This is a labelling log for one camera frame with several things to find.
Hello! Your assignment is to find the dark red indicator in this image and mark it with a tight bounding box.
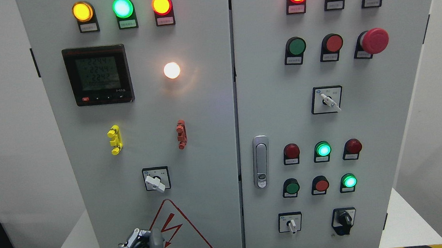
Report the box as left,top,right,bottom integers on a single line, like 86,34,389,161
343,138,363,160
283,143,300,165

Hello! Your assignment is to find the red emergency stop button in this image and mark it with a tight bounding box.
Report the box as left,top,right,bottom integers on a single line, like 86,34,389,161
354,28,389,59

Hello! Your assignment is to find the red-rimmed yellow indicator light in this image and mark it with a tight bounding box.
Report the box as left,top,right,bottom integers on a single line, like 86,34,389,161
152,0,176,26

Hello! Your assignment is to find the white rotary selector switch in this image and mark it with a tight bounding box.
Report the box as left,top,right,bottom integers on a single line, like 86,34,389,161
142,166,171,193

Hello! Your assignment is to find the dark red indicator left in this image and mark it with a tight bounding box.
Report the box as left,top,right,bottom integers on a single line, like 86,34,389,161
283,143,300,165

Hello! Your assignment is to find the dark red indicator right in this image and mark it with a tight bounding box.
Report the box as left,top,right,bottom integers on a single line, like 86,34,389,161
343,138,363,160

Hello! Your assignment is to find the green lit indicator lower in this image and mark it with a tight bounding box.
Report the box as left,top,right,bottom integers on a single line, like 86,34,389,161
340,173,357,193

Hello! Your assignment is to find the red electric hazard warning sign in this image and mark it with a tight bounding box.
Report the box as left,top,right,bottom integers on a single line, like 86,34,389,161
150,199,213,248

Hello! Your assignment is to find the red terminal clip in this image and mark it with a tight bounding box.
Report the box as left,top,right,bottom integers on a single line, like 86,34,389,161
176,120,188,150

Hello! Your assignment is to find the red push button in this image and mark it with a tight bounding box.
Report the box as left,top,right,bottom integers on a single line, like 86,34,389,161
320,33,343,62
311,175,329,196

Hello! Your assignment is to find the green push button upper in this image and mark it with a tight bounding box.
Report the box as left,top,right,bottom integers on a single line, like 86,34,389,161
284,36,306,65

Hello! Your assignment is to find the grey right cabinet door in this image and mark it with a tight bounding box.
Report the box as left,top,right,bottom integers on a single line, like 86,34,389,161
231,0,431,248

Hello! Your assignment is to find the red push button lower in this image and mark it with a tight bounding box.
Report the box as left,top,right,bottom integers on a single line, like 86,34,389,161
311,175,329,196

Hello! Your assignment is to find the black rotary knob switch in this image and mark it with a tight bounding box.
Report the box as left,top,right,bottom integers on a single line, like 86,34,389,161
331,207,356,236

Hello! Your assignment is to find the grey cabinet door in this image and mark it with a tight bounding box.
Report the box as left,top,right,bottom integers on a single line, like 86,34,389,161
231,0,431,248
16,0,242,248

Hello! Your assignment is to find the black digital power meter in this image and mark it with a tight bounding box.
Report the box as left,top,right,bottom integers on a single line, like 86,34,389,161
61,44,135,107

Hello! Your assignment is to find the green lit indicator light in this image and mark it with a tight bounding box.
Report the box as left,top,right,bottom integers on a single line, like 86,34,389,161
112,0,139,30

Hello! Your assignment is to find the yellow indicator light top left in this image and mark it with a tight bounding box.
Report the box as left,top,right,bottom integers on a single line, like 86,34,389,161
72,1,100,33

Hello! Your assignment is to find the red push button upper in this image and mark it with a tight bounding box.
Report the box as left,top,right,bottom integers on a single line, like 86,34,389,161
320,33,343,62

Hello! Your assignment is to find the yellow terminal clip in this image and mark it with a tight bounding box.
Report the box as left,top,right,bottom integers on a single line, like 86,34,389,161
107,125,123,156

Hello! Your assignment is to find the green push button lower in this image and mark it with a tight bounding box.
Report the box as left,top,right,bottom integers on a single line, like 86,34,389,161
282,178,300,198

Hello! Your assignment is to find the white selector switch lower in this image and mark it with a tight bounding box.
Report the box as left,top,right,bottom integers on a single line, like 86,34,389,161
278,211,302,235

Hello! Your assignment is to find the clear small bulb lamp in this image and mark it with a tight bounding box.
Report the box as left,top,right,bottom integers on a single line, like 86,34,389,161
163,62,181,79

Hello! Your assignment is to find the silver door handle lock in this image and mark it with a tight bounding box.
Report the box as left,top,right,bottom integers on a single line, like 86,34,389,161
252,135,269,189

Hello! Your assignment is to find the grey left cabinet door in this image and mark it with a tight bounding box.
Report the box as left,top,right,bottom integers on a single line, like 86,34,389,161
16,0,242,248

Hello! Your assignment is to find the white selector switch upper right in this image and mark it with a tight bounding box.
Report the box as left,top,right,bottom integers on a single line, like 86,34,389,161
311,85,343,115

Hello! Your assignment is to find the green lit indicator middle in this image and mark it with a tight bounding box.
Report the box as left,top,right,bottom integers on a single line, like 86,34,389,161
313,141,332,163

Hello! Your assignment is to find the green push button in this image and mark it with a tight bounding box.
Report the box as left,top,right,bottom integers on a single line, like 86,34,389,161
284,36,306,65
282,178,300,198

